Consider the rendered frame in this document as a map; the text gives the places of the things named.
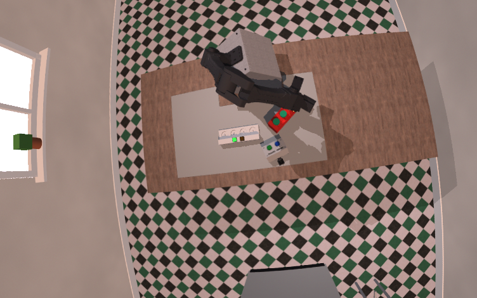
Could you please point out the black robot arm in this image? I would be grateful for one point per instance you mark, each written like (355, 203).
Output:
(227, 78)

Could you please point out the light grey flat mat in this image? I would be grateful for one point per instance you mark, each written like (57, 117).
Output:
(197, 119)

